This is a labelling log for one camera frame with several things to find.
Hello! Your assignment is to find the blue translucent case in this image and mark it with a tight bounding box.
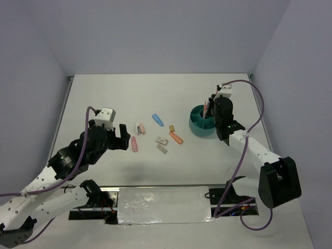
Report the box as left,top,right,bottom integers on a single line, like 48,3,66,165
152,114,164,127

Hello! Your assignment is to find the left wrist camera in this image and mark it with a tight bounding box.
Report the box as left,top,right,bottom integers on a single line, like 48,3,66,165
94,107,116,131

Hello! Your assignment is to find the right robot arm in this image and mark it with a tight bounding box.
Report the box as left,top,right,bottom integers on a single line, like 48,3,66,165
208,94,302,209

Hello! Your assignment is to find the pink translucent case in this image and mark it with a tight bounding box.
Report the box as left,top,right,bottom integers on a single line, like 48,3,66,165
131,136,138,153

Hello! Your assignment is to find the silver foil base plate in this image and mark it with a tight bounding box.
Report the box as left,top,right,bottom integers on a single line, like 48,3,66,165
117,186,213,225

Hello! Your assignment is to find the teal round desk organizer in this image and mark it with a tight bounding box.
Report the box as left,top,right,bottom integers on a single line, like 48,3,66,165
189,105,216,137

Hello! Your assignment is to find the grey white eraser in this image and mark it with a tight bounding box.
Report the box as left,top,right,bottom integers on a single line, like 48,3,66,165
157,144,168,154

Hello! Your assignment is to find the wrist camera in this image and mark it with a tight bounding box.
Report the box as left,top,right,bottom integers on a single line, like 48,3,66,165
94,107,116,131
214,84,232,99

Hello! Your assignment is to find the orange translucent case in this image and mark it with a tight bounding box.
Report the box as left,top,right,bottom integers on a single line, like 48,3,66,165
169,132,184,145

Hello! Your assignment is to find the pink highlighter pen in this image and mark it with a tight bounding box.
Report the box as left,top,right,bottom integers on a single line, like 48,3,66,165
205,101,210,119

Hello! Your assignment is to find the black mounting rail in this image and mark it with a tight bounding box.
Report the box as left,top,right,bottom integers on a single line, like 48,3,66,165
68,184,260,225

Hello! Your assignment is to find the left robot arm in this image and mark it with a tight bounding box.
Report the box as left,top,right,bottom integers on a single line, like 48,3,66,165
1,119,130,248

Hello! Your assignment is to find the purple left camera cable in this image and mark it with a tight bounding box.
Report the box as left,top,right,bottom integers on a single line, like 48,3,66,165
0,106,98,244

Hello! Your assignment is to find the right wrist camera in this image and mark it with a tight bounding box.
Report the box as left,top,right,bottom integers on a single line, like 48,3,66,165
214,84,232,99

